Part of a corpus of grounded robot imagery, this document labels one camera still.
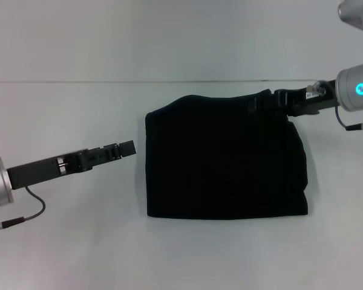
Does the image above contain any grey cable with silver plug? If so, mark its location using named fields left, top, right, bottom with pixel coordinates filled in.
left=334, top=104, right=363, bottom=133

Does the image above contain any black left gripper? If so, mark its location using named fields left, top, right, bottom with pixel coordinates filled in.
left=6, top=139, right=138, bottom=192

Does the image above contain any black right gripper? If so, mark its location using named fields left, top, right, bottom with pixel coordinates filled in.
left=247, top=79, right=339, bottom=118

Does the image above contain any black shirt with white print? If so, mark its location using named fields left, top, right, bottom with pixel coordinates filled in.
left=145, top=89, right=309, bottom=219

